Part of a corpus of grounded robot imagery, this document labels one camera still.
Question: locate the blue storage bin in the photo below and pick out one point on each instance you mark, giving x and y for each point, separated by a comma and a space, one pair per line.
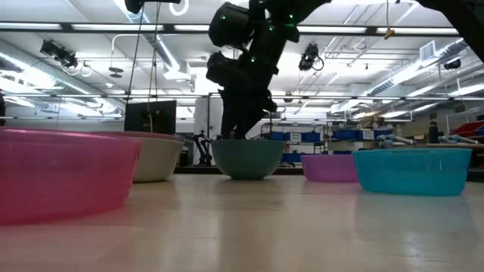
312, 136
291, 157
346, 134
382, 133
280, 136

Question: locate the person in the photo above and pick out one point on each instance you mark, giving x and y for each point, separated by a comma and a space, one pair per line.
433, 133

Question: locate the grey-blue tube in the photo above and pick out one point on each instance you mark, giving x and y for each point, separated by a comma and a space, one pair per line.
457, 139
395, 140

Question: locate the white ceiling air vent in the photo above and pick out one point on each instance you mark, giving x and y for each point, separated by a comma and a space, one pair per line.
428, 50

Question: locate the black table frame rail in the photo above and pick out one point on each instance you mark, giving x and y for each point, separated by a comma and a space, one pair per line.
196, 170

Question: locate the cardboard box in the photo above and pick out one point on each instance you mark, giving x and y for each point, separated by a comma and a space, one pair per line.
370, 121

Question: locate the pink translucent plastic bowl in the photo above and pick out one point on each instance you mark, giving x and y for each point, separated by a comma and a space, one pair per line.
56, 177

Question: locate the black ceiling-mounted camera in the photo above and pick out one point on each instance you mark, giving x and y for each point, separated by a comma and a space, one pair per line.
59, 54
309, 56

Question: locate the black overhead camera housing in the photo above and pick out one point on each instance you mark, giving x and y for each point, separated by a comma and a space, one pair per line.
151, 4

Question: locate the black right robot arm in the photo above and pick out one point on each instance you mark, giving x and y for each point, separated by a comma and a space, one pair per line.
264, 45

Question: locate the purple translucent plastic bowl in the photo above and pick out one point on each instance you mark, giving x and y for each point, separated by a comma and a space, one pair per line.
327, 168

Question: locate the small black background robot arm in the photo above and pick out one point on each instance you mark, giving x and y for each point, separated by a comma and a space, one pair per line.
203, 149

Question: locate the teal translucent plastic bowl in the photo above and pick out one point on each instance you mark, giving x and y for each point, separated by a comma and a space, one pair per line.
412, 172

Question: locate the black computer monitor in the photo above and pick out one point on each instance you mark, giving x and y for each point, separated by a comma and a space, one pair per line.
150, 118

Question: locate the cream bowl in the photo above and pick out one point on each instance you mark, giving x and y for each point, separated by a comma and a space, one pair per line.
159, 158

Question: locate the dark green bowl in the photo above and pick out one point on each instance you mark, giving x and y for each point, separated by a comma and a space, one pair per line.
247, 158

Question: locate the salmon pink bowl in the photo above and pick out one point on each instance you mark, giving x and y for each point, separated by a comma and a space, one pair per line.
143, 135

